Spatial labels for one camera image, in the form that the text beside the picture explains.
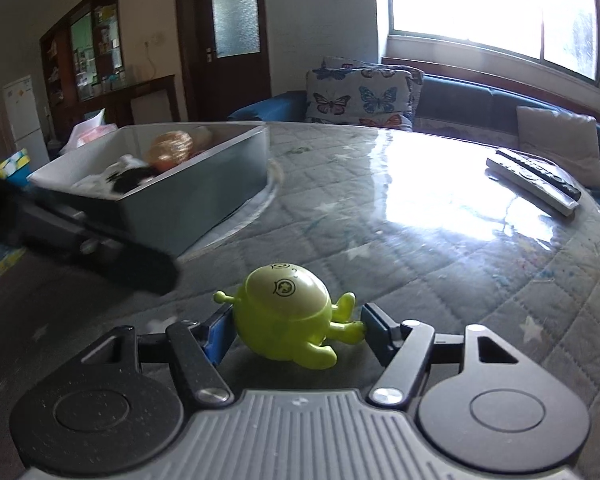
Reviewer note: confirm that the dark wooden door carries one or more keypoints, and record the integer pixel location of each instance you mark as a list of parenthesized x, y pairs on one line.
[(195, 60)]

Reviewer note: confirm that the butterfly print pillow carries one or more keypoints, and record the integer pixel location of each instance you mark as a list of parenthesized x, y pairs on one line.
[(360, 97), (360, 64)]

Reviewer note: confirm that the wooden cabinet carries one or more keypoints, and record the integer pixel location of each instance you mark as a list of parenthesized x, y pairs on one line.
[(150, 100)]

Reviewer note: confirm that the grey pillow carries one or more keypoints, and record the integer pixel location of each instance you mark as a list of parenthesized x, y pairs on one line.
[(560, 145)]

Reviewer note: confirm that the silver remote control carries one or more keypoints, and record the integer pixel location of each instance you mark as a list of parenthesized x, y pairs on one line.
[(525, 180)]

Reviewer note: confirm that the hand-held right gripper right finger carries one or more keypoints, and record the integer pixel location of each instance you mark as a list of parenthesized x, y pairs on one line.
[(376, 331)]

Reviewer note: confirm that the blue dotted box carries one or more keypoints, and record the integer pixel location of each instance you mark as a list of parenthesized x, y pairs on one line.
[(11, 164)]

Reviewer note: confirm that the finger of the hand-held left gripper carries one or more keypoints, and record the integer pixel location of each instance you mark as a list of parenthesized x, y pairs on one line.
[(145, 270)]

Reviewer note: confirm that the grey cardboard box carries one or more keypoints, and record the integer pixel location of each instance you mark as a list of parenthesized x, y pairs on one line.
[(190, 210)]

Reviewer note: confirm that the blue sofa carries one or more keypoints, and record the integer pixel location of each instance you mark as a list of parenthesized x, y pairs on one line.
[(460, 97)]

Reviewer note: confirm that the black remote control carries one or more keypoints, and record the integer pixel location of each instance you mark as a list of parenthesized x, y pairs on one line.
[(540, 167)]

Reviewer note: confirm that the white plush rabbit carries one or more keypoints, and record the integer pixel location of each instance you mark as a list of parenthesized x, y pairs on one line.
[(97, 182)]

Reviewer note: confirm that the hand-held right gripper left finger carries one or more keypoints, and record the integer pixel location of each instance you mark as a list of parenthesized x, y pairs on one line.
[(218, 334)]

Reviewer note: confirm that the translucent orange peanut toy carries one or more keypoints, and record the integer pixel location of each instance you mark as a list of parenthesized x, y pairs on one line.
[(172, 150)]

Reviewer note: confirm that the white refrigerator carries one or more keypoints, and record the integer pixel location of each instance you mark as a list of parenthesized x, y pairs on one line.
[(25, 115)]

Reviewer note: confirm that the green round figure toy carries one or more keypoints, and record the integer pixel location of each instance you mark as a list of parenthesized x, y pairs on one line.
[(285, 310)]

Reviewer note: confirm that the window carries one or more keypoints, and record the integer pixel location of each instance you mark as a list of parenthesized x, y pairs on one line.
[(460, 0)]

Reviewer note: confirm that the pink and white paper bag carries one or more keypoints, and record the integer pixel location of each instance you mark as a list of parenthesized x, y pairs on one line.
[(87, 132)]

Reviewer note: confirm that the quilt-covered desktop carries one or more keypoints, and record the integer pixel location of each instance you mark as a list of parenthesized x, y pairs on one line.
[(390, 230)]

